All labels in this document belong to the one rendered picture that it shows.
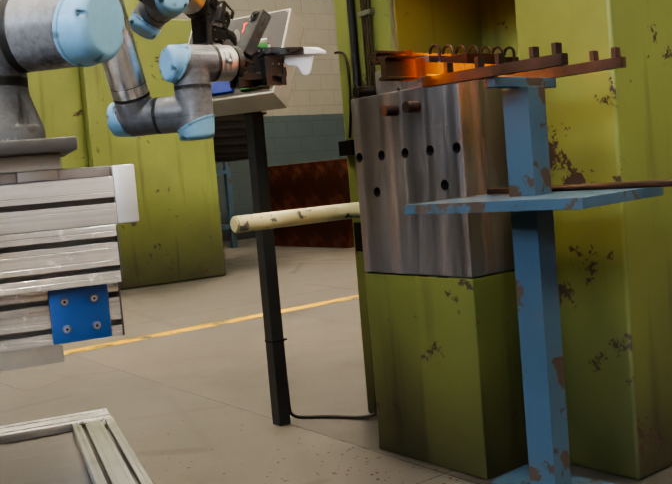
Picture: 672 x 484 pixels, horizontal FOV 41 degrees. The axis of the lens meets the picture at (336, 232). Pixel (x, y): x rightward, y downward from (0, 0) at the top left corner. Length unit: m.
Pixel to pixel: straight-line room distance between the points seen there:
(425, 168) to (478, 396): 0.54
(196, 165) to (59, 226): 5.55
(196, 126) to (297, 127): 9.79
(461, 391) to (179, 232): 4.93
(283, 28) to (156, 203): 4.39
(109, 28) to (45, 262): 0.36
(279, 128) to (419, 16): 8.96
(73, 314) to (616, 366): 1.20
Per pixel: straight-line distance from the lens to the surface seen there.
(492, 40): 2.69
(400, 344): 2.26
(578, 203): 1.57
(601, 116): 2.04
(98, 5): 1.38
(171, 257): 6.86
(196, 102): 1.83
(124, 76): 1.85
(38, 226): 1.40
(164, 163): 6.84
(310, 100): 11.76
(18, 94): 1.43
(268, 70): 1.93
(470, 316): 2.06
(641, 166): 2.08
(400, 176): 2.18
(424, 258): 2.14
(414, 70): 1.73
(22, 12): 1.39
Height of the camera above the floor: 0.74
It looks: 4 degrees down
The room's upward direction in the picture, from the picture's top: 5 degrees counter-clockwise
